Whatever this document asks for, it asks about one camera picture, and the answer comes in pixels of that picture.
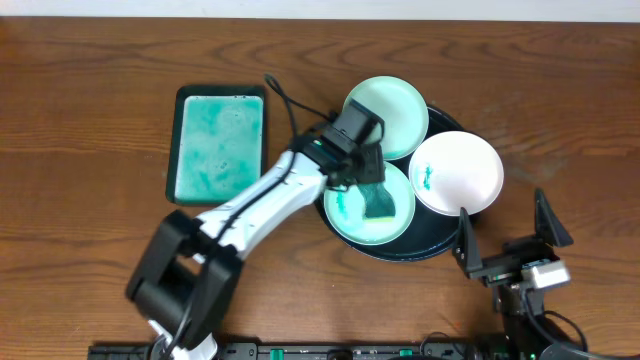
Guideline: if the white plate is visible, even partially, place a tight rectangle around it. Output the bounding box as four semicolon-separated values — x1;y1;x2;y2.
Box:
408;131;504;217

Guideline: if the green scrubbing sponge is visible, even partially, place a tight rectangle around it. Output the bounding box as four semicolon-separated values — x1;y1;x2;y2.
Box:
358;183;396;220

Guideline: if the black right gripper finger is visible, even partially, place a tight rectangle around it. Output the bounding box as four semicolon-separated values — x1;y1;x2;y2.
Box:
534;188;574;247
452;207;483;274

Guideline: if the mint green plate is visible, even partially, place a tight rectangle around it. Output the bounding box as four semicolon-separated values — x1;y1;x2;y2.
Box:
324;162;416;244
343;76;429;161

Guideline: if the black rectangular soapy water tray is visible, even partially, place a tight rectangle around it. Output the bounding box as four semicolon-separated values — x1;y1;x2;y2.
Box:
165;84;267;206

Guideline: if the round black serving tray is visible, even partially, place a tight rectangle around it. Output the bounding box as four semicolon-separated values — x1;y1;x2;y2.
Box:
314;105;466;262

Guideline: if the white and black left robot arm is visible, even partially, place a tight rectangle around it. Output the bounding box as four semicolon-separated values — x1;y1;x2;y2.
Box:
125;126;385;359

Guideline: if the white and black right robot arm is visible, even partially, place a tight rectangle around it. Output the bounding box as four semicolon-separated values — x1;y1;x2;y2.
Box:
452;188;607;359

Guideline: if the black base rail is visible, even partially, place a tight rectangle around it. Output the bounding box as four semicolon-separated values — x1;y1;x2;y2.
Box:
86;342;469;360

